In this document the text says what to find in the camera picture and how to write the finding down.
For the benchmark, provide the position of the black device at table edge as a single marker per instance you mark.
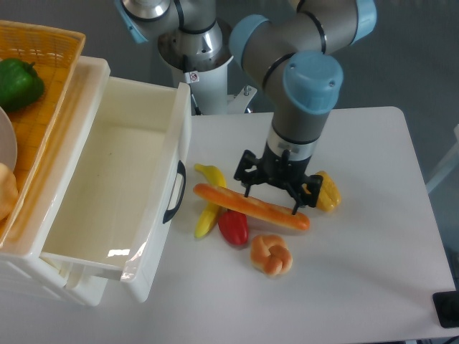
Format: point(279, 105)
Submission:
point(446, 307)

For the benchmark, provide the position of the white plastic drawer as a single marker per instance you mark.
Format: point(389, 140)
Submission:
point(128, 185)

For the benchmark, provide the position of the red toy bell pepper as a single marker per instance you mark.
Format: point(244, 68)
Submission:
point(233, 227)

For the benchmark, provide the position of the yellow toy corn cob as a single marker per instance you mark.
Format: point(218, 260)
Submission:
point(329, 197)

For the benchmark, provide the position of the white plastic drawer cabinet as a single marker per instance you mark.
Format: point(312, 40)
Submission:
point(23, 271)

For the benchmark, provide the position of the long orange baguette bread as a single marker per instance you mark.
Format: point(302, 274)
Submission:
point(251, 206)

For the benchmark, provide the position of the knotted bread roll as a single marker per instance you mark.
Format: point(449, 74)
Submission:
point(270, 254)

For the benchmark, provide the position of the white plate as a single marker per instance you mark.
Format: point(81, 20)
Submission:
point(8, 142)

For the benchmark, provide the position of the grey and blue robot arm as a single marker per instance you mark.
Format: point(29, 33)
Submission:
point(292, 63)

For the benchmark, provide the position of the green toy bell pepper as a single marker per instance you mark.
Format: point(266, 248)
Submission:
point(20, 84)

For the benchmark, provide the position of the pale round bread bun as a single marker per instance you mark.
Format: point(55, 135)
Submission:
point(9, 191)

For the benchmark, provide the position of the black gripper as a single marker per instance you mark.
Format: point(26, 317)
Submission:
point(284, 162)

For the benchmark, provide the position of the yellow woven plastic basket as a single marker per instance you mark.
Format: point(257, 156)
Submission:
point(55, 53)

